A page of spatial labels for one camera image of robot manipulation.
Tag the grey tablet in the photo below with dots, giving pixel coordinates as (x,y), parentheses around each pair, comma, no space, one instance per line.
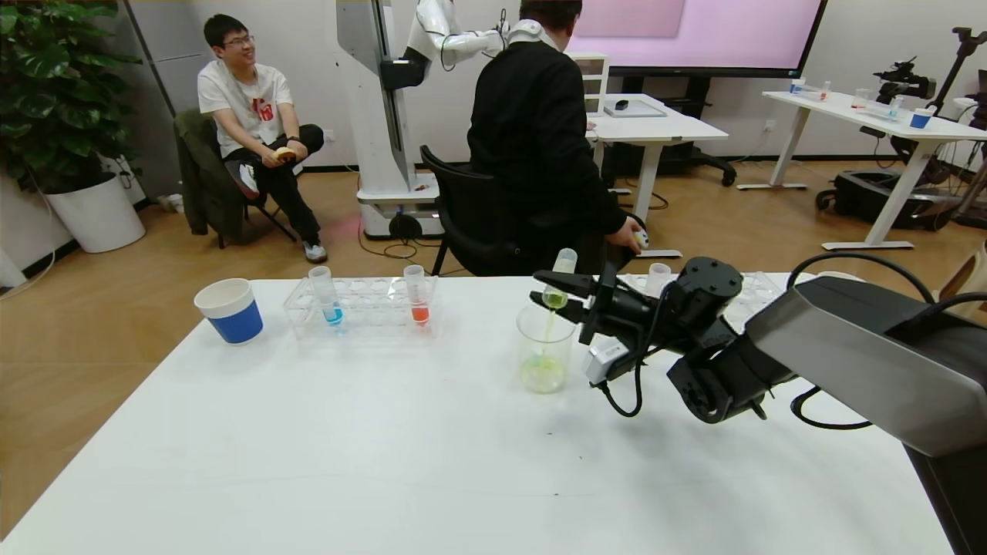
(634,110)

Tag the tall white robot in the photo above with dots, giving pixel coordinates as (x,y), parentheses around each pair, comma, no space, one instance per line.
(378,92)

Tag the white neck headset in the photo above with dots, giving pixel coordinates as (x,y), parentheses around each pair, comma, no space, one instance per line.
(528,31)

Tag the black office chair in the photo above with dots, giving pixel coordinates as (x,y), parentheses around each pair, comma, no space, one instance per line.
(463,216)

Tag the white plant pot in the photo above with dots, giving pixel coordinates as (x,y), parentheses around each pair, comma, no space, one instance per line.
(94,217)

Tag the black screen stand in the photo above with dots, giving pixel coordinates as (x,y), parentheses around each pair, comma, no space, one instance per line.
(690,158)

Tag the small blue paper cup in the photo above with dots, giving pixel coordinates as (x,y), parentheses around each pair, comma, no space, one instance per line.
(920,118)

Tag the clear test tube rack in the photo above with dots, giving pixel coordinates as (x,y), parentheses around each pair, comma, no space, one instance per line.
(759,289)
(374,308)

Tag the dark green jacket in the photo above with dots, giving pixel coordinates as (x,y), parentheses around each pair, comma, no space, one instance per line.
(199,176)

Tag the white standing desk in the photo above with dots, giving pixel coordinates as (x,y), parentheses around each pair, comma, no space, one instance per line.
(848,110)
(663,127)

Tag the man in white t-shirt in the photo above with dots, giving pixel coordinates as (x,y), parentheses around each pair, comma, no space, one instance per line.
(247,100)

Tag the glass beaker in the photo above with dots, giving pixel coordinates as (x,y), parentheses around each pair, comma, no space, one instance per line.
(544,374)

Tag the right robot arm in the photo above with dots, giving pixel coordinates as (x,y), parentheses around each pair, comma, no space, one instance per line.
(871,362)

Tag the small clear tube rack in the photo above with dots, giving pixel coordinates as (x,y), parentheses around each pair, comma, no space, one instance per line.
(879,110)
(808,92)

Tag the blue pigment test tube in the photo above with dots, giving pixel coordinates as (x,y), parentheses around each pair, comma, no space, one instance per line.
(332,314)

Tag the beige plastic stool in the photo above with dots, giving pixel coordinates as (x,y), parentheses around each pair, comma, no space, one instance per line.
(973,274)

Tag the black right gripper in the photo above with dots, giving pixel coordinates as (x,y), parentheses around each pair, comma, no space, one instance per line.
(601,302)

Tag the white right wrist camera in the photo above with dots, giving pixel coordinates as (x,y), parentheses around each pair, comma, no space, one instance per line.
(609,358)

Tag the black mobile robot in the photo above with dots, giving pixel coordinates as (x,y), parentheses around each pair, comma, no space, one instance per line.
(871,196)

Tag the orange pigment test tube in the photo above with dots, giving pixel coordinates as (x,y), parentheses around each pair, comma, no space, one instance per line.
(658,277)
(419,312)

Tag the yellow pigment test tube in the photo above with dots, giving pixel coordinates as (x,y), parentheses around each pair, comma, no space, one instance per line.
(565,266)

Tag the white handheld controller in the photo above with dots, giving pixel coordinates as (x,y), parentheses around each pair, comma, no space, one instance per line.
(641,239)

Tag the white drawer organizer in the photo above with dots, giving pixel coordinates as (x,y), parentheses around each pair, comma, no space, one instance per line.
(597,85)

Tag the person in black sweater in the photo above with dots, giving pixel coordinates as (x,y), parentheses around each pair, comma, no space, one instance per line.
(532,131)

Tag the tall grey cabinet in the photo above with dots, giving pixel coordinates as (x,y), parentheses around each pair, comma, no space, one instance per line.
(170,46)

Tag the green potted plant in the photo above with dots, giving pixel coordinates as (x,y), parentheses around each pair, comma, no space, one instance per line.
(54,92)

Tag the large display screen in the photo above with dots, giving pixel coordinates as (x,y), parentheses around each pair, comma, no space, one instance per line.
(709,35)

